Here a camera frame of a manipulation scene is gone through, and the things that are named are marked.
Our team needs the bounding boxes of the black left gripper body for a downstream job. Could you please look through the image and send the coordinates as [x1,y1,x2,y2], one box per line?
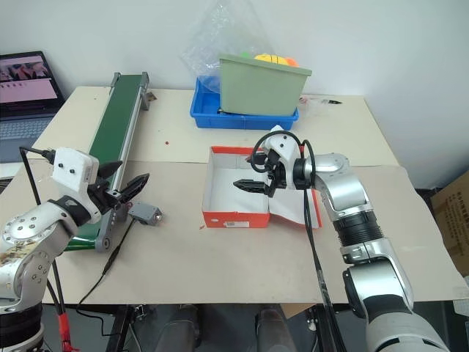
[86,175,125,216]

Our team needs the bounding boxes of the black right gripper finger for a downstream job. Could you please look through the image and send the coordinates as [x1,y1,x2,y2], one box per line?
[232,178,267,195]
[245,151,271,166]

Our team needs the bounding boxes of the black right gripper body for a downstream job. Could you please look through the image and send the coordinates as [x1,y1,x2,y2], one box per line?
[264,148,290,199]

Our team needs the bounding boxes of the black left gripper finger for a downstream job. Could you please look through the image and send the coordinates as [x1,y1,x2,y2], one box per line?
[118,172,151,204]
[97,160,124,182]

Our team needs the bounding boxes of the small grey connector box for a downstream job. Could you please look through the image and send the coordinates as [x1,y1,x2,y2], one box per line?
[128,202,164,227]

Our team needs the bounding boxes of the red and white cardboard box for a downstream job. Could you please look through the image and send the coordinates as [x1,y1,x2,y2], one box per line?
[201,145,324,230]

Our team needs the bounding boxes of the green conveyor belt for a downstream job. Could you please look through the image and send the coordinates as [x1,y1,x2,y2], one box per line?
[64,71,152,254]

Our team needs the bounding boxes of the brown cardboard box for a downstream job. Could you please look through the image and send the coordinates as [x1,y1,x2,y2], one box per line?
[429,170,469,279]

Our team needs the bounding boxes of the green plastic bin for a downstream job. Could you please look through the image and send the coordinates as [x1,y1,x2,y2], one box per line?
[218,53,313,117]

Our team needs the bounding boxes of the blue plastic tray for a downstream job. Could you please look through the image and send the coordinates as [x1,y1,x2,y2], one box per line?
[189,76,300,131]

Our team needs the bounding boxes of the yellow plastic toy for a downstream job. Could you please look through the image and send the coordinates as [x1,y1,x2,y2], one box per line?
[254,53,287,65]

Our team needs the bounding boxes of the grey laptop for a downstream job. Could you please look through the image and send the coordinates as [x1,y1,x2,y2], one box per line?
[0,50,67,163]

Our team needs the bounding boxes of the clear plastic bag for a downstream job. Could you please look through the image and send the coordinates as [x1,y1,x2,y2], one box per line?
[179,0,274,95]

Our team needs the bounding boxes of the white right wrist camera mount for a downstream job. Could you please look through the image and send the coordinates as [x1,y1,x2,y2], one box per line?
[261,130,306,174]

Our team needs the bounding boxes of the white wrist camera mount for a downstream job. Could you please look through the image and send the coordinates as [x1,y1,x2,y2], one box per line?
[261,130,306,174]
[51,147,100,201]

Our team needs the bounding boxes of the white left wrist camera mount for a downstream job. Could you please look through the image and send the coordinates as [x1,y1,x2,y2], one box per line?
[51,147,100,201]

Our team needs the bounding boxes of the black cable with inline connector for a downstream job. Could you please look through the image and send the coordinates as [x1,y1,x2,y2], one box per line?
[75,216,135,337]

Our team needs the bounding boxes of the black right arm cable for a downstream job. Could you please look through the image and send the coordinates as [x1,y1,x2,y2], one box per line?
[251,131,347,352]

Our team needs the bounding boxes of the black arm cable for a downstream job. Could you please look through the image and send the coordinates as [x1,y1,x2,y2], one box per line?
[18,145,67,320]
[251,131,347,352]

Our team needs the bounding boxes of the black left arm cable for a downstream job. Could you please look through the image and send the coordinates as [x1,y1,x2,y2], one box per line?
[18,145,67,320]

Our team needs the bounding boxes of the black table frame leg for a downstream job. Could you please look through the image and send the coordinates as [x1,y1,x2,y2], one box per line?
[105,304,135,352]

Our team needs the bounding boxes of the red cable sleeve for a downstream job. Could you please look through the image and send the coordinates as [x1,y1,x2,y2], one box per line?
[57,311,75,352]

